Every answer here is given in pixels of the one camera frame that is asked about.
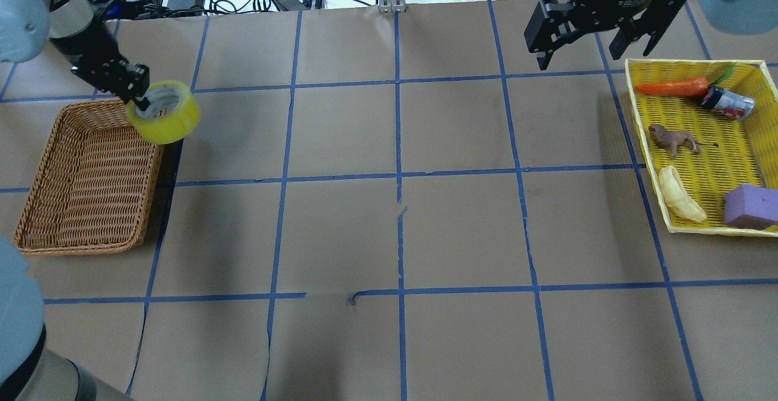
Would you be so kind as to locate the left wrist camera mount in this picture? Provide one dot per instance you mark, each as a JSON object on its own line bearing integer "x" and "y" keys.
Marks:
{"x": 112, "y": 10}

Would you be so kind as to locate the dark toy soda can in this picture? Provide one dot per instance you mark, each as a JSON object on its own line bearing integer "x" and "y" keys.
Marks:
{"x": 721, "y": 101}

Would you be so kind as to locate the orange toy carrot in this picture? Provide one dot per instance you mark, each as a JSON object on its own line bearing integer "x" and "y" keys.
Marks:
{"x": 693, "y": 87}

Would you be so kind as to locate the cream toy banana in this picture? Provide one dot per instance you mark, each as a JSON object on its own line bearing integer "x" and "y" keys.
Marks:
{"x": 677, "y": 198}

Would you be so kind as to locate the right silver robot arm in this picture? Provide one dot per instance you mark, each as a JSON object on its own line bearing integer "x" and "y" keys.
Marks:
{"x": 739, "y": 17}

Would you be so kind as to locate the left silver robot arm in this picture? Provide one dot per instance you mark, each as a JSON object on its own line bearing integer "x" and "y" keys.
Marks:
{"x": 28, "y": 24}

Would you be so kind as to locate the brown wicker basket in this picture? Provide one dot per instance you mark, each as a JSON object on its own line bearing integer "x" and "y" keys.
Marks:
{"x": 94, "y": 186}

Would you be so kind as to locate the purple foam block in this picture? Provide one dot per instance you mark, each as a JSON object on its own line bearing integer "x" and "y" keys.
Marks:
{"x": 750, "y": 207}

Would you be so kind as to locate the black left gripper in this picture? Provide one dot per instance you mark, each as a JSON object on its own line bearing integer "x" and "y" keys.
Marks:
{"x": 89, "y": 45}

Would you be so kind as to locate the yellow tape roll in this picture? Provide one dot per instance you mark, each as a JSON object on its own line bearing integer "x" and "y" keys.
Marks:
{"x": 171, "y": 115}

